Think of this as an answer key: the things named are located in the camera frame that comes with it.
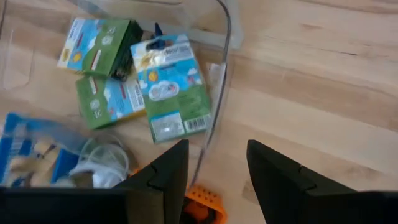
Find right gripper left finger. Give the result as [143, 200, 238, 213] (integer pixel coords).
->
[115, 139, 190, 224]

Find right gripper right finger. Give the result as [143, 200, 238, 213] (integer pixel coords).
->
[248, 139, 357, 224]

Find orange plastic basket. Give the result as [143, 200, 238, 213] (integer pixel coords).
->
[183, 185, 228, 224]

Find green crayon box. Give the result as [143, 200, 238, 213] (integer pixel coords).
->
[57, 17, 144, 78]
[129, 23, 214, 144]
[75, 76, 147, 131]

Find blue plastic basket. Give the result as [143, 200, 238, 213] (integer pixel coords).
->
[0, 112, 81, 187]

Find clear plastic bin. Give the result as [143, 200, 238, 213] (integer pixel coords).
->
[0, 0, 243, 194]

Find tan rubber band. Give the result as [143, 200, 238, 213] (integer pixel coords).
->
[2, 155, 57, 187]
[30, 136, 63, 159]

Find clear cup with white lid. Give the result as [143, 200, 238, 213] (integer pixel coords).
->
[67, 133, 131, 189]

